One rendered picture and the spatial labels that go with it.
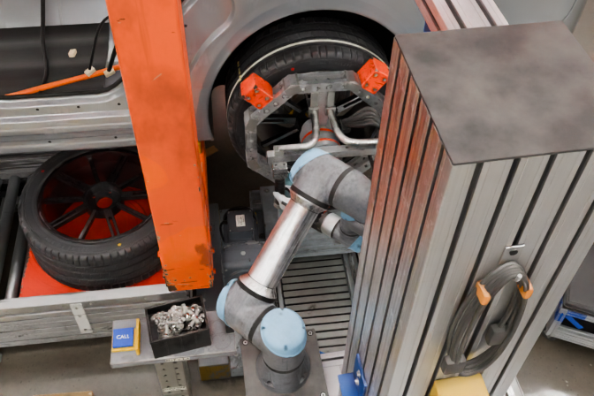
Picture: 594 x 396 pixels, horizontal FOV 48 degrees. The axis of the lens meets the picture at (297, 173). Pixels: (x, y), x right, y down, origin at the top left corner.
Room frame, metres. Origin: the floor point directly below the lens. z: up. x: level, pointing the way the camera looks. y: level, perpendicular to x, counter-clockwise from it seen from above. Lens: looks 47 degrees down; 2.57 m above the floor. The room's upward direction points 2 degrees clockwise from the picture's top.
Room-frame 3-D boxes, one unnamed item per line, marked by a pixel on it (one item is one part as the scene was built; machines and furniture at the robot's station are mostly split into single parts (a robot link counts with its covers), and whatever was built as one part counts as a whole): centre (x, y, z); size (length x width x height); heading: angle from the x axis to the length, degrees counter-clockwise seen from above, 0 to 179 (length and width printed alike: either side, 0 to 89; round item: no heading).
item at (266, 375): (0.87, 0.02, 0.87); 0.15 x 0.15 x 0.10
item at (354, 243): (1.35, -0.18, 0.81); 0.11 x 0.08 x 0.09; 54
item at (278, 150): (1.65, 0.00, 1.03); 0.19 x 0.18 x 0.11; 9
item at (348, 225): (1.34, -0.20, 0.91); 0.11 x 0.08 x 0.11; 52
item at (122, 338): (1.13, 0.58, 0.47); 0.07 x 0.07 x 0.02; 9
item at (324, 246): (1.95, -0.05, 0.13); 0.50 x 0.36 x 0.10; 99
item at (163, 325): (1.16, 0.39, 0.51); 0.20 x 0.14 x 0.13; 108
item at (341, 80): (1.78, -0.07, 0.85); 0.54 x 0.07 x 0.54; 99
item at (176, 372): (1.15, 0.44, 0.21); 0.10 x 0.10 x 0.42; 9
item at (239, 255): (1.69, 0.22, 0.26); 0.42 x 0.18 x 0.35; 9
